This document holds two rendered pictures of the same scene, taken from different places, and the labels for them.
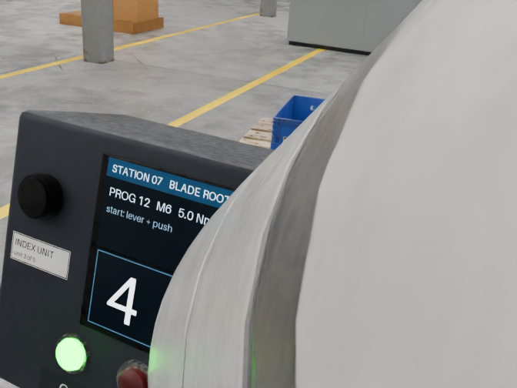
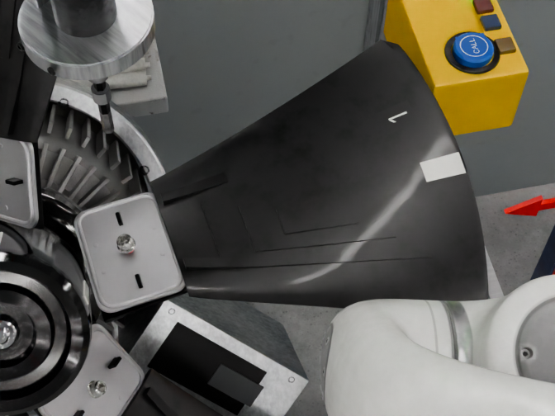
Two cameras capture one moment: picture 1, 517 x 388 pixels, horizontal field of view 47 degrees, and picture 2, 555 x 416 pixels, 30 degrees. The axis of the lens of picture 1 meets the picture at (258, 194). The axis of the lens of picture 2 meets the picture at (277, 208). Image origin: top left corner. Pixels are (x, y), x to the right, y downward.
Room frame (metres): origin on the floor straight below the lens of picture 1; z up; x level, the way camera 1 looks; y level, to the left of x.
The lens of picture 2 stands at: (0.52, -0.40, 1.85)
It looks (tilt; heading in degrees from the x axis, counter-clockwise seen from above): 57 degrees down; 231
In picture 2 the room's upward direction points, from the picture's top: 1 degrees clockwise
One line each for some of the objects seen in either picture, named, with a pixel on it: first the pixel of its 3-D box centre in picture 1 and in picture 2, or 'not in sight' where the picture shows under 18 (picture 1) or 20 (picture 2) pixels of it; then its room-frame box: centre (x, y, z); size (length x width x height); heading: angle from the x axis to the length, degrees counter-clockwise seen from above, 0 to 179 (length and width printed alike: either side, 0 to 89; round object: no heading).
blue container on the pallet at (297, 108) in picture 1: (311, 125); not in sight; (3.64, -0.31, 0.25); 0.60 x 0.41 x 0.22; 167
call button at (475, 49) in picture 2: not in sight; (472, 50); (-0.07, -0.83, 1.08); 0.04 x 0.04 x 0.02
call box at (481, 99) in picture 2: not in sight; (451, 54); (-0.09, -0.87, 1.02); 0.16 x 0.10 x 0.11; 64
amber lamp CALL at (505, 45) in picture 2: not in sight; (505, 45); (-0.10, -0.81, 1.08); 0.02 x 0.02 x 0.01; 64
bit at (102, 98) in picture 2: not in sight; (102, 101); (0.36, -0.76, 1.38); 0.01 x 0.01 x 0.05
